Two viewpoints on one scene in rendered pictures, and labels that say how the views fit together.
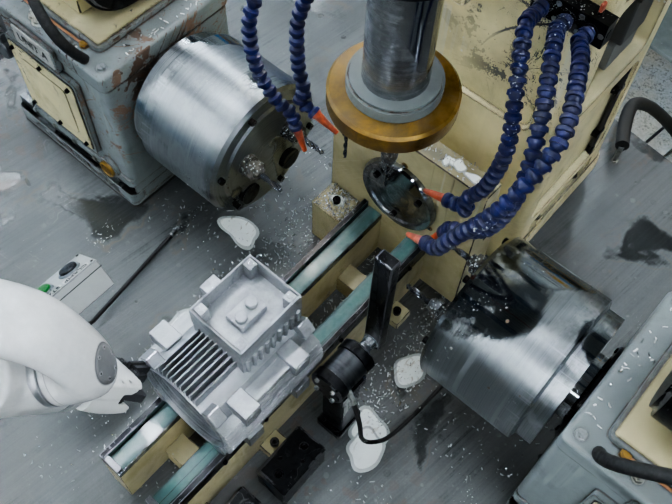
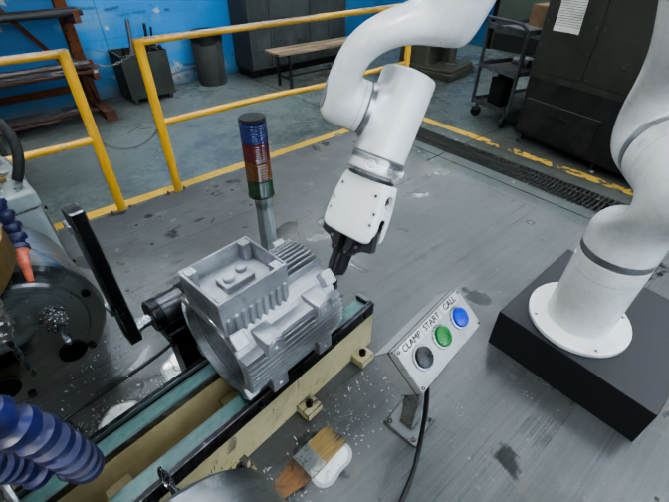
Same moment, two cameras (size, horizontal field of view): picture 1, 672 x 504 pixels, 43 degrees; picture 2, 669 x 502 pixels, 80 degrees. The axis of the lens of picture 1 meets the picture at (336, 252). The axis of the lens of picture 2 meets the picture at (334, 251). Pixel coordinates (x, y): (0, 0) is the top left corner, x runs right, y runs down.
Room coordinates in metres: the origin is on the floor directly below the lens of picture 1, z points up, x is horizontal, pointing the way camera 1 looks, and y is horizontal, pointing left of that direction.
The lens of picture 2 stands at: (0.95, 0.30, 1.53)
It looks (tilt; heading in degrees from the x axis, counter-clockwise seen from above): 38 degrees down; 185
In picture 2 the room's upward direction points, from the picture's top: straight up
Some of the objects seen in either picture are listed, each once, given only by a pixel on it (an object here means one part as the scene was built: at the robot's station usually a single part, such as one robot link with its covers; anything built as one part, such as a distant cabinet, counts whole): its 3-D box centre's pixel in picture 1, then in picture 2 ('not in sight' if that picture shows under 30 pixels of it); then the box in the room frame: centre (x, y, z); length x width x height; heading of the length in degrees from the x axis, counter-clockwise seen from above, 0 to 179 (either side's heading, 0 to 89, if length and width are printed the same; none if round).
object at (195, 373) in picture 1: (232, 360); (264, 314); (0.49, 0.14, 1.01); 0.20 x 0.19 x 0.19; 141
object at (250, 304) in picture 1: (247, 314); (236, 285); (0.52, 0.12, 1.11); 0.12 x 0.11 x 0.07; 141
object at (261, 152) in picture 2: not in sight; (256, 149); (0.12, 0.06, 1.14); 0.06 x 0.06 x 0.04
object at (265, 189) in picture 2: not in sight; (260, 184); (0.12, 0.06, 1.05); 0.06 x 0.06 x 0.04
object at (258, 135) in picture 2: not in sight; (253, 129); (0.12, 0.06, 1.19); 0.06 x 0.06 x 0.04
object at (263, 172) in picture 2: not in sight; (258, 167); (0.12, 0.06, 1.10); 0.06 x 0.06 x 0.04
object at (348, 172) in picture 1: (418, 186); not in sight; (0.85, -0.14, 0.97); 0.30 x 0.11 x 0.34; 52
